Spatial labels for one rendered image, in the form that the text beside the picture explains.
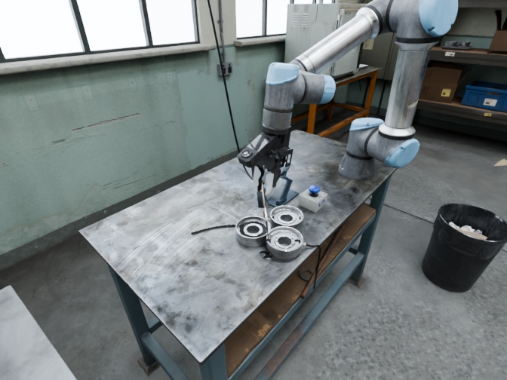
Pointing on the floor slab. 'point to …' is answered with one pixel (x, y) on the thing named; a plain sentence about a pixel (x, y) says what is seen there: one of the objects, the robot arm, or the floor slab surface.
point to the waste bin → (462, 246)
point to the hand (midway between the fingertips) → (262, 194)
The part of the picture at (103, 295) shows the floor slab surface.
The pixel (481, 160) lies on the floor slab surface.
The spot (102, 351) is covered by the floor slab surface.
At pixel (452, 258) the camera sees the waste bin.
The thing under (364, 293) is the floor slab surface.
